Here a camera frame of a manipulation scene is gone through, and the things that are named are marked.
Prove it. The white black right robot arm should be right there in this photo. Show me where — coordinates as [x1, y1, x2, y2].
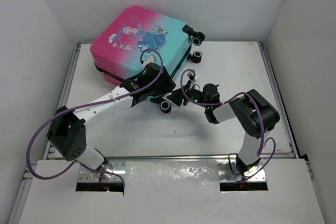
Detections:
[167, 82, 280, 175]

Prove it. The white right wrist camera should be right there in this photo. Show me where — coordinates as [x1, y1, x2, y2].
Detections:
[187, 69, 200, 84]

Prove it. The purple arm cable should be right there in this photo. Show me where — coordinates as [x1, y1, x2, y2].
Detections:
[181, 69, 276, 184]
[26, 48, 164, 188]

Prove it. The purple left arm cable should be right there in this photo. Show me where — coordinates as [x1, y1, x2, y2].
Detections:
[26, 48, 164, 188]

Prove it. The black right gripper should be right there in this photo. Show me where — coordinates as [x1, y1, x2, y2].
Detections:
[168, 79, 210, 109]

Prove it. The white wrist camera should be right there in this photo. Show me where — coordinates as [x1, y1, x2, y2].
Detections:
[142, 55, 157, 68]
[187, 69, 200, 84]

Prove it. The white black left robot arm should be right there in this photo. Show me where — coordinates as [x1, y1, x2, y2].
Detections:
[47, 63, 176, 173]

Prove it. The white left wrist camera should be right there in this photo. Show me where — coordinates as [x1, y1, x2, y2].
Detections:
[142, 55, 157, 68]

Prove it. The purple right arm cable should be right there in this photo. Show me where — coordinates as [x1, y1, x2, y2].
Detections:
[181, 69, 276, 184]

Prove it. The pink and teal kids suitcase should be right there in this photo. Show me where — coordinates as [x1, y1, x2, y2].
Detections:
[90, 6, 205, 113]

